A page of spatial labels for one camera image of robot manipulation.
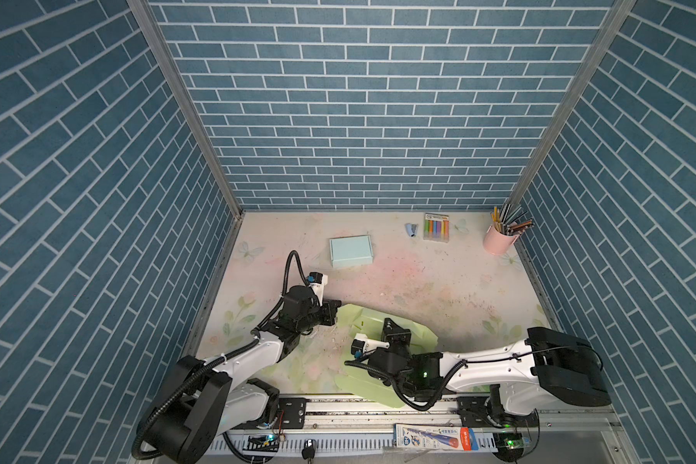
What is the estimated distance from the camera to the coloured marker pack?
114 cm

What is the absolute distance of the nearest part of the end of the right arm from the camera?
23.1 inches

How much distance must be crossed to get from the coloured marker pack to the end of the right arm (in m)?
0.46
